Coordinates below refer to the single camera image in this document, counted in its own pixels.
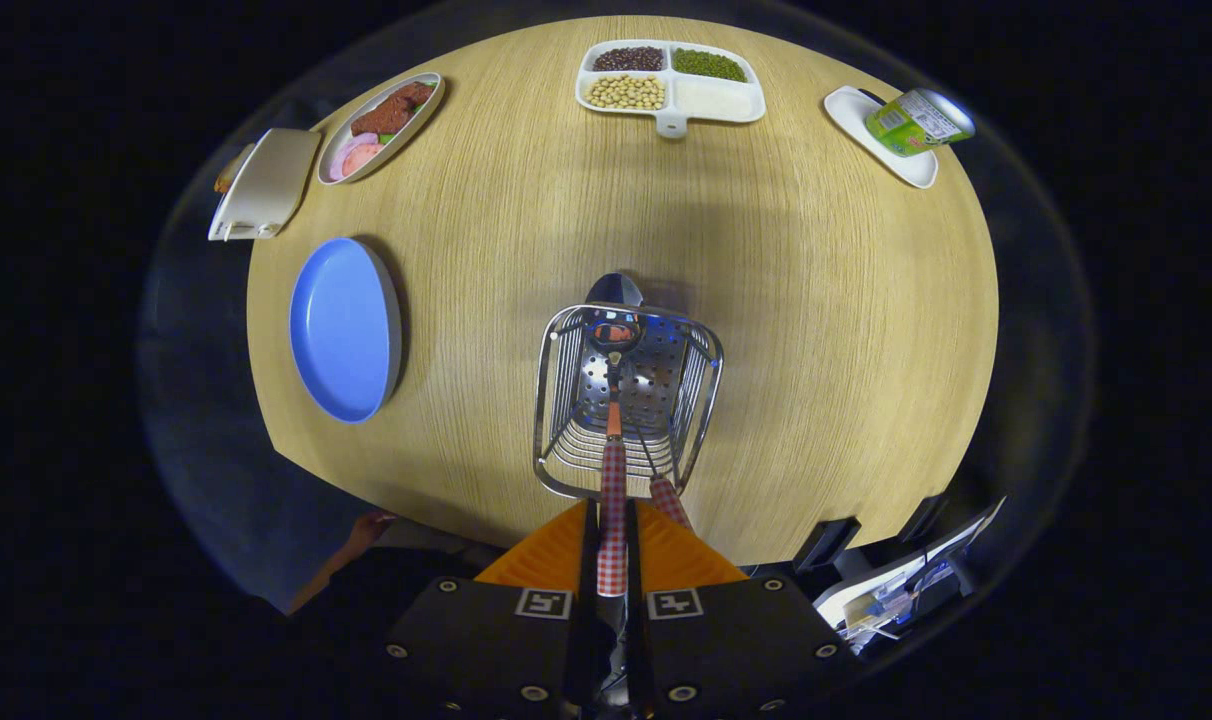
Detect metal drainer basket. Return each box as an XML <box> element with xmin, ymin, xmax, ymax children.
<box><xmin>533</xmin><ymin>303</ymin><xmax>725</xmax><ymax>501</ymax></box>

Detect blue round plate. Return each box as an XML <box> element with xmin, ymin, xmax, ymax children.
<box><xmin>288</xmin><ymin>236</ymin><xmax>403</xmax><ymax>425</ymax></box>

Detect spoon with checkered handle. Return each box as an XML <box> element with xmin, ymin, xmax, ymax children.
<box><xmin>586</xmin><ymin>273</ymin><xmax>647</xmax><ymax>598</ymax></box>

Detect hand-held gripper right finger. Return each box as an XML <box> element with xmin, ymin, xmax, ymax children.
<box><xmin>624</xmin><ymin>498</ymin><xmax>859</xmax><ymax>717</ymax></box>

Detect fork with checkered handle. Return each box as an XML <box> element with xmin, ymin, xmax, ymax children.
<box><xmin>631</xmin><ymin>420</ymin><xmax>694</xmax><ymax>531</ymax></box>

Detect dark red beans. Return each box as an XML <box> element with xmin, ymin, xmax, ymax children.
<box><xmin>593</xmin><ymin>46</ymin><xmax>666</xmax><ymax>72</ymax></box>

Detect black box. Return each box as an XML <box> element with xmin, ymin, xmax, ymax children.
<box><xmin>794</xmin><ymin>517</ymin><xmax>862</xmax><ymax>573</ymax></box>

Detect green mung beans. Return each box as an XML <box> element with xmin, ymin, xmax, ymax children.
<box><xmin>672</xmin><ymin>48</ymin><xmax>749</xmax><ymax>83</ymax></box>

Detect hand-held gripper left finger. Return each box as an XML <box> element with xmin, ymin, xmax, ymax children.
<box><xmin>384</xmin><ymin>497</ymin><xmax>601</xmax><ymax>717</ymax></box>

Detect white toaster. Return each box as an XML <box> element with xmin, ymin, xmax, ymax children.
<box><xmin>208</xmin><ymin>128</ymin><xmax>322</xmax><ymax>242</ymax></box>

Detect light pink ham slice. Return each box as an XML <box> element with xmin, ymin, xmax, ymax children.
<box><xmin>328</xmin><ymin>133</ymin><xmax>379</xmax><ymax>181</ymax></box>

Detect small white plate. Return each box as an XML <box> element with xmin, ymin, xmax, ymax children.
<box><xmin>824</xmin><ymin>85</ymin><xmax>939</xmax><ymax>190</ymax></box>

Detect yellow soybeans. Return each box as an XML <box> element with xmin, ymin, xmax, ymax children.
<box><xmin>585</xmin><ymin>74</ymin><xmax>667</xmax><ymax>111</ymax></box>

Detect silver green drink bottle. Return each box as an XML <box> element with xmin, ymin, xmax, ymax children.
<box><xmin>864</xmin><ymin>87</ymin><xmax>977</xmax><ymax>158</ymax></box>

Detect white panel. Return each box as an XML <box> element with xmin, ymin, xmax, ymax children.
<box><xmin>816</xmin><ymin>497</ymin><xmax>1007</xmax><ymax>641</ymax></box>

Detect white divided dish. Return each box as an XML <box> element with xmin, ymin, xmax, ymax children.
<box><xmin>576</xmin><ymin>39</ymin><xmax>767</xmax><ymax>139</ymax></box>

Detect toasted bread slice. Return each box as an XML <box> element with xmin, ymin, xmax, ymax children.
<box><xmin>214</xmin><ymin>143</ymin><xmax>257</xmax><ymax>194</ymax></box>

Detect oval grey food plate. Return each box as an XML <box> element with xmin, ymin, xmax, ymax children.
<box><xmin>316</xmin><ymin>72</ymin><xmax>446</xmax><ymax>186</ymax></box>

